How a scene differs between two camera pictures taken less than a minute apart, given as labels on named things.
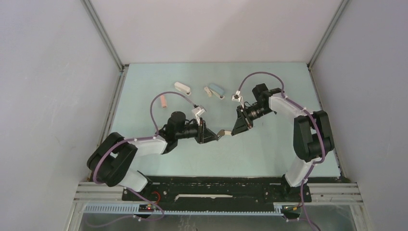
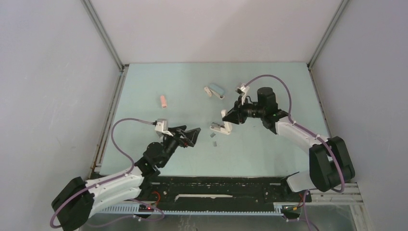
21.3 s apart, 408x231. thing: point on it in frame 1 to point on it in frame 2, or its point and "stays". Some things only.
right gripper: [244, 121] to [237, 114]
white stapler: [183, 87] to [225, 127]
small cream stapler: [207, 90] stays
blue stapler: [218, 91] stays
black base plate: [217, 193] stays
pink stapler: [163, 101] stays
